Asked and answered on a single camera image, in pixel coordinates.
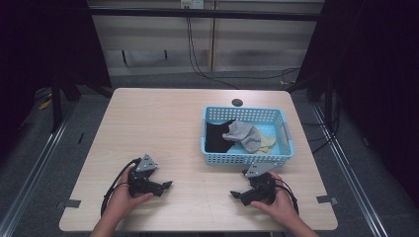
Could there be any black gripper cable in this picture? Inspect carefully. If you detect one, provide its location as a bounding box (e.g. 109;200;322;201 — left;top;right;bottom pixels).
274;178;300;215
100;157;142;217

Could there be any grey sock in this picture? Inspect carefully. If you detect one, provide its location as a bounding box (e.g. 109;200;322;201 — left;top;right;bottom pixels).
221;119;263;154

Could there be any blue plastic basket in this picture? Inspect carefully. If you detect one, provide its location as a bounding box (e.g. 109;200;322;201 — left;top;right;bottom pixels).
200;105;295;167

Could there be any person's left hand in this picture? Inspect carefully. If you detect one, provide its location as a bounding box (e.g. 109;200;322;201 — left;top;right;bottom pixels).
104;165;155;222

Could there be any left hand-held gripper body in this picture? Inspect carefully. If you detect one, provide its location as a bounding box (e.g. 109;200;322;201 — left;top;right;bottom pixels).
127;153;165;198

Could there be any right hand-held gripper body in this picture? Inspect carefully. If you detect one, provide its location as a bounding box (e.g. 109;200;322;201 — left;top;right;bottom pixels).
241;161;280;205

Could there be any black floor cable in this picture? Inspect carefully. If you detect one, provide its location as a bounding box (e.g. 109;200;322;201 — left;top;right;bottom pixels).
300;95;344;155

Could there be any black horizontal bar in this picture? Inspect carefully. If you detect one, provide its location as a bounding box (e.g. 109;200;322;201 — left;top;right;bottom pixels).
88;7;321;23

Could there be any black curtain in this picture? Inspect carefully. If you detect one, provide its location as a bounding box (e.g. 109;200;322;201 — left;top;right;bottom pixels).
286;0;419;208
0;0;113;159

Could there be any black wall cable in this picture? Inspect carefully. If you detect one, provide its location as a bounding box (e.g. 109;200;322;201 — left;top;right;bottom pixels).
185;16;301;91

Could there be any grey tape strip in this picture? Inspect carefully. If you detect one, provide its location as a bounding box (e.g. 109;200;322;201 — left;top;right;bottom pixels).
54;198;82;210
315;195;339;205

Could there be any white wall socket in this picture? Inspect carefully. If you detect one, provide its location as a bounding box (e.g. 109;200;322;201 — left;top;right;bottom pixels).
180;0;206;10

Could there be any black sock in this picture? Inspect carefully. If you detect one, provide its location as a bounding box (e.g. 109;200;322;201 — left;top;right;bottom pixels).
205;118;237;154

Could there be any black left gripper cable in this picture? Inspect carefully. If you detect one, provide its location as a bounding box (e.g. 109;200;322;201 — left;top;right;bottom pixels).
100;157;142;217

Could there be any person's right hand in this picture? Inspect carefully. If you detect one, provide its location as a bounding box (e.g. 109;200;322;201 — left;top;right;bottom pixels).
249;170;298;229

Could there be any black stand leg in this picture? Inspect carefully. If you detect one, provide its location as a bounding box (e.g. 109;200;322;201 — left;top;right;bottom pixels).
49;77;64;134

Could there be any pale yellow sock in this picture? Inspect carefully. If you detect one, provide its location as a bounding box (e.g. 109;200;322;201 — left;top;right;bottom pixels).
254;129;278;156

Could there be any metal floor rail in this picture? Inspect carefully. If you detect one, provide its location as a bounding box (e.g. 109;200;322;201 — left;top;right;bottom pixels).
0;98;80;237
310;104;391;237

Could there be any yellow floor object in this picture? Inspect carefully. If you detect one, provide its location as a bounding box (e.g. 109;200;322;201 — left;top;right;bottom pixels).
38;98;53;112

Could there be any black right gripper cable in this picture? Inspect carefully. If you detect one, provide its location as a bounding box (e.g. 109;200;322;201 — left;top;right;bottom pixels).
274;178;300;215

